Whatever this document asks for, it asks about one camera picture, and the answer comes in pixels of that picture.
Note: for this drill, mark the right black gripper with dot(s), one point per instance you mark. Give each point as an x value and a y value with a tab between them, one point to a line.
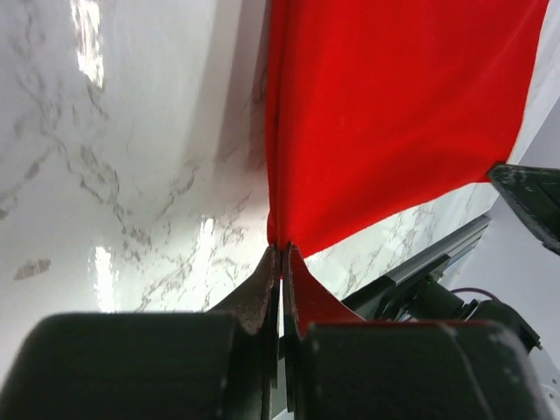
533	195

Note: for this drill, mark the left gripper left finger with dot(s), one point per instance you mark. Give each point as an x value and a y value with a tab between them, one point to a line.
252	357

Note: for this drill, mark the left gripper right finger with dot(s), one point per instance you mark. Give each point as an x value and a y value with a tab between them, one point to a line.
306	302

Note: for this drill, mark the bright red t shirt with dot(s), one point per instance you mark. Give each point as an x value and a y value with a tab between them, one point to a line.
374	107

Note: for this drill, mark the right aluminium frame post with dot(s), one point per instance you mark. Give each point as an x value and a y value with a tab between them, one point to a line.
420	267

